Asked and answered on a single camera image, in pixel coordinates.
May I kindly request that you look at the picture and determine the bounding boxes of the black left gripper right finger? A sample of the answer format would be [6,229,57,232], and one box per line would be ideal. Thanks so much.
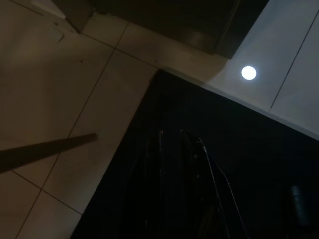
[174,129,232,239]

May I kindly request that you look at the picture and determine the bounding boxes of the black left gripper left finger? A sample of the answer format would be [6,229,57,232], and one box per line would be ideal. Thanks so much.
[119,130,167,239]

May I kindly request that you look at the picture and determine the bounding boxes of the black foam floor mat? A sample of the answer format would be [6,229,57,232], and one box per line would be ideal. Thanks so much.
[70,69,319,239]

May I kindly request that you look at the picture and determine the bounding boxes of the light wooden table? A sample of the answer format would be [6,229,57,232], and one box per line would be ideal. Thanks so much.
[0,132,98,174]

